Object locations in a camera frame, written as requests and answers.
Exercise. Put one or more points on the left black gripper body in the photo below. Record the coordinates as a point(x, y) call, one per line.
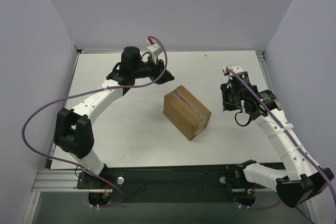
point(159, 69)

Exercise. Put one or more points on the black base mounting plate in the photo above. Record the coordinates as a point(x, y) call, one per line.
point(173, 194)

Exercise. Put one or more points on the front aluminium rail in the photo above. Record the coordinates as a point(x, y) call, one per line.
point(266, 177)

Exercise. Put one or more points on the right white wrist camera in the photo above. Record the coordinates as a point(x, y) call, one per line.
point(228, 71)

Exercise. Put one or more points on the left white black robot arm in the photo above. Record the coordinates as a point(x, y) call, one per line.
point(73, 132)

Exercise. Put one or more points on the brown cardboard express box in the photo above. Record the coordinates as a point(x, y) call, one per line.
point(186, 112)

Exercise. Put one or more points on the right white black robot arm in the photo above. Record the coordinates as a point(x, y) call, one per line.
point(265, 110)

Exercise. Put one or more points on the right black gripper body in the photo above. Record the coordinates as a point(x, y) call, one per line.
point(226, 98)

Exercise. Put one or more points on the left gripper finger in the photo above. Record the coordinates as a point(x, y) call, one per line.
point(167, 75)
point(160, 81)

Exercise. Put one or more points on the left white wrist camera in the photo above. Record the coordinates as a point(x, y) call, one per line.
point(155, 50)

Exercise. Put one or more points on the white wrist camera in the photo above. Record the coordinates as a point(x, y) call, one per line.
point(155, 50)
point(228, 71)

